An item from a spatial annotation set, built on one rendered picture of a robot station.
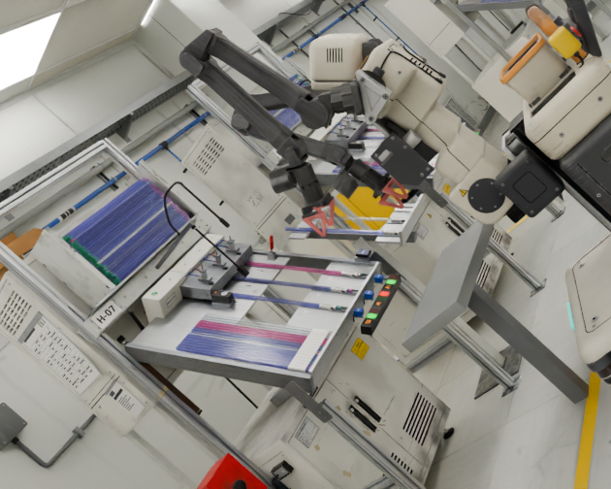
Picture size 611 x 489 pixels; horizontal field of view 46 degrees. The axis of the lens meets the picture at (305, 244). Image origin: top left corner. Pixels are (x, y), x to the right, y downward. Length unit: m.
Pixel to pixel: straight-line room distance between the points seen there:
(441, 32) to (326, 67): 4.88
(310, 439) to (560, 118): 1.36
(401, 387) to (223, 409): 1.77
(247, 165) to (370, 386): 1.44
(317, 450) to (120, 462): 1.75
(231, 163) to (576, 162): 2.25
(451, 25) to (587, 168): 5.06
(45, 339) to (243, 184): 1.46
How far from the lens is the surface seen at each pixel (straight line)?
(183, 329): 2.63
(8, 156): 4.97
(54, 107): 5.41
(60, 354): 2.87
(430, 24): 6.97
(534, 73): 2.06
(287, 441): 2.54
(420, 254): 3.64
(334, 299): 2.62
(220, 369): 2.43
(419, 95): 2.11
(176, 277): 2.79
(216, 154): 3.84
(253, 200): 3.86
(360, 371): 2.88
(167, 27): 6.11
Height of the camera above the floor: 1.12
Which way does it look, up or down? 3 degrees down
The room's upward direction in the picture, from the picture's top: 48 degrees counter-clockwise
